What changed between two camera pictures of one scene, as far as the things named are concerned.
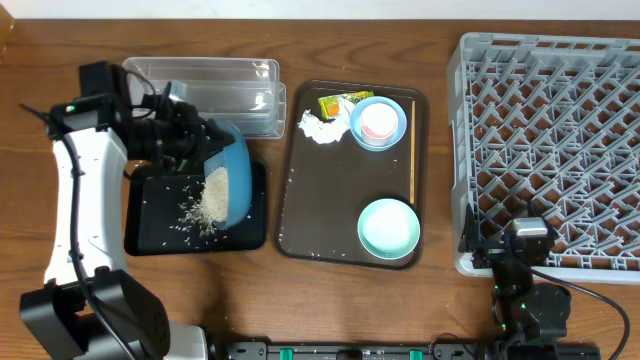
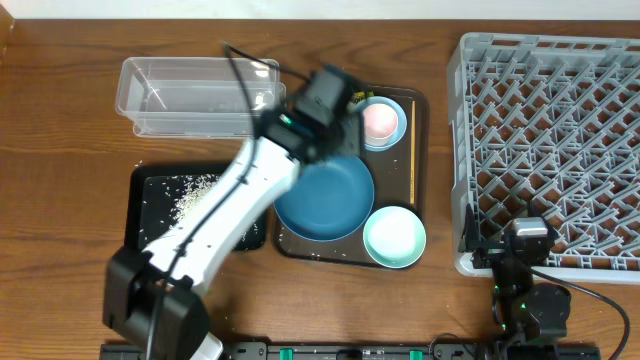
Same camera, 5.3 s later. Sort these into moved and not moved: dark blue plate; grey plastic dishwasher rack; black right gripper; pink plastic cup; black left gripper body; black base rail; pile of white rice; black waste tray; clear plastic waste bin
Moved: pile of white rice; dark blue plate; black left gripper body
Not moved: clear plastic waste bin; black waste tray; pink plastic cup; black right gripper; black base rail; grey plastic dishwasher rack
